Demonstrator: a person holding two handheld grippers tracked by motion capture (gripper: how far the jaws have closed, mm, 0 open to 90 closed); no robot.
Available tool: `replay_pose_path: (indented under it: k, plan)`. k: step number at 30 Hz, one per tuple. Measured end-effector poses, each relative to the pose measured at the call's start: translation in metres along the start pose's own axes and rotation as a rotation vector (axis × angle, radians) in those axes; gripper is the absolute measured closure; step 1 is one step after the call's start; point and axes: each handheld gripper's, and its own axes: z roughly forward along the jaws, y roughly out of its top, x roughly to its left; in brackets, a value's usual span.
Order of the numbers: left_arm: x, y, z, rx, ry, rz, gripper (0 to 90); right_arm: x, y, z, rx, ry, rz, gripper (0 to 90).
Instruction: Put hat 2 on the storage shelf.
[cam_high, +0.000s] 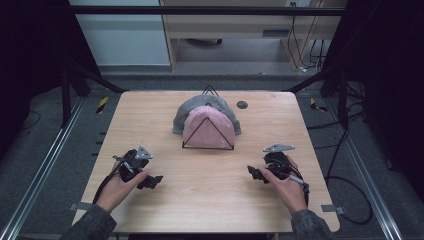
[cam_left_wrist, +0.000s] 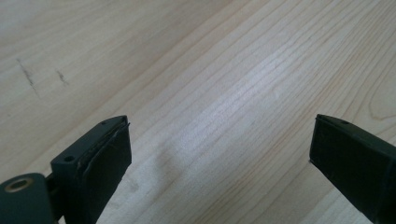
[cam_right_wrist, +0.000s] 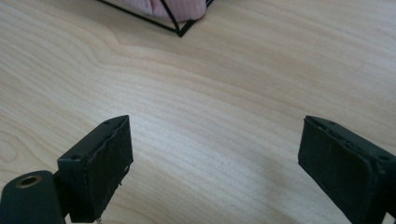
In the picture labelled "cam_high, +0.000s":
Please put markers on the pink beanie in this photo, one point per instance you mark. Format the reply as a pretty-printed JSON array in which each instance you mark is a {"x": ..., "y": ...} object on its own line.
[{"x": 208, "y": 131}]

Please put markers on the black curved object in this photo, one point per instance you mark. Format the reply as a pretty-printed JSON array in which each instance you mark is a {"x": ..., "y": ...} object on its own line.
[{"x": 203, "y": 41}]

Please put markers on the light wooden desk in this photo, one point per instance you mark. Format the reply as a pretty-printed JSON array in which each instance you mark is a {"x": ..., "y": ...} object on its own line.
[{"x": 230, "y": 26}]

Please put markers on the black horizontal frame bar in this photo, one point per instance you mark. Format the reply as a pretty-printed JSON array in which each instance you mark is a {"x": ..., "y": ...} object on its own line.
[{"x": 200, "y": 10}]

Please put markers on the yellow clamp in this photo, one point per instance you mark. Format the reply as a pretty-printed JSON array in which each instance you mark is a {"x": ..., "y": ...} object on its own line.
[
  {"x": 316, "y": 105},
  {"x": 102, "y": 105}
]

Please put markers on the aluminium floor rail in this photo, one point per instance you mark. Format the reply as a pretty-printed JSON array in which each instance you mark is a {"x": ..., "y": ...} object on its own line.
[
  {"x": 40, "y": 173},
  {"x": 366, "y": 173}
]

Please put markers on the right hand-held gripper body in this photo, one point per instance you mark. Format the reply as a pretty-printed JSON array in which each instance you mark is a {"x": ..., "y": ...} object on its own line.
[{"x": 276, "y": 166}]

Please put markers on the yellow clamp left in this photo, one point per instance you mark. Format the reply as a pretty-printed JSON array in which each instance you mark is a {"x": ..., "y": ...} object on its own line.
[{"x": 102, "y": 105}]

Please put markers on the grey beanie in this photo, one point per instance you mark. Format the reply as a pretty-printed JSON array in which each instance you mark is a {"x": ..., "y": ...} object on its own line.
[{"x": 186, "y": 111}]

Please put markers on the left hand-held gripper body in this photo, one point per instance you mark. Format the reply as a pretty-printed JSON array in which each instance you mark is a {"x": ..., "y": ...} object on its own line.
[{"x": 131, "y": 166}]

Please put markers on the yellow clamp right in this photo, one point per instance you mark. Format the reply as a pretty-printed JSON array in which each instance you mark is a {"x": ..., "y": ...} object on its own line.
[{"x": 316, "y": 105}]

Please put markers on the round grey table grommet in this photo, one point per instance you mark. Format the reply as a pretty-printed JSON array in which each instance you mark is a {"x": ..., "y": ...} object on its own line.
[{"x": 242, "y": 105}]

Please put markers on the person's right hand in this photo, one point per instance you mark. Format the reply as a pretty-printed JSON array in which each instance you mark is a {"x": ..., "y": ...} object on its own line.
[{"x": 290, "y": 193}]

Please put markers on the white cabinet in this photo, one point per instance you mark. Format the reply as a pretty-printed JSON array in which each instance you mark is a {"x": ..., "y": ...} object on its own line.
[{"x": 123, "y": 43}]

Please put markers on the grey tape strip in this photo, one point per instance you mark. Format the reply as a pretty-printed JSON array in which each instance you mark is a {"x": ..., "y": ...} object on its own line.
[
  {"x": 333, "y": 209},
  {"x": 76, "y": 206}
]

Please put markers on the black metal stand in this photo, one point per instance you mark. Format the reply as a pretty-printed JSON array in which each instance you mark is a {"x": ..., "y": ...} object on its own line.
[
  {"x": 66, "y": 96},
  {"x": 343, "y": 96}
]

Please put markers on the person's left hand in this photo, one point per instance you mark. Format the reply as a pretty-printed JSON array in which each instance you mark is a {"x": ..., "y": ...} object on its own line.
[{"x": 115, "y": 193}]

